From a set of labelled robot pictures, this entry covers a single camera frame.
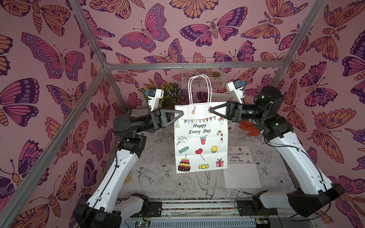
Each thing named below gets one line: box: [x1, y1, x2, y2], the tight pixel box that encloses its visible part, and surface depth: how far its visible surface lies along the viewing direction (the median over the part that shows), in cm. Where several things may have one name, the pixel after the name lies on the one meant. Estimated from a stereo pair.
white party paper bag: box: [224, 146, 262, 189], surface depth 88 cm
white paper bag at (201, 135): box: [174, 74, 229, 174], surface depth 55 cm
